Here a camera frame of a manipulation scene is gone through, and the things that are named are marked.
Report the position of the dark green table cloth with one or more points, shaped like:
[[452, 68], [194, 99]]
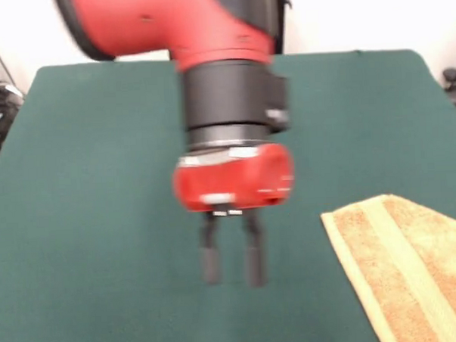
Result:
[[101, 222]]

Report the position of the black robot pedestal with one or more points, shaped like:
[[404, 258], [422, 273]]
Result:
[[282, 24]]

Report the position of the orange terry towel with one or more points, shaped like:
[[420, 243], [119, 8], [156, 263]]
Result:
[[406, 277]]

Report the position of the small black stand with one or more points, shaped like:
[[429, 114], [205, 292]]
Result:
[[452, 76]]

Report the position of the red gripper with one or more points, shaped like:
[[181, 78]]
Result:
[[243, 178]]

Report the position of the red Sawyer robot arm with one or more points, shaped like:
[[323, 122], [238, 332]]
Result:
[[224, 95]]

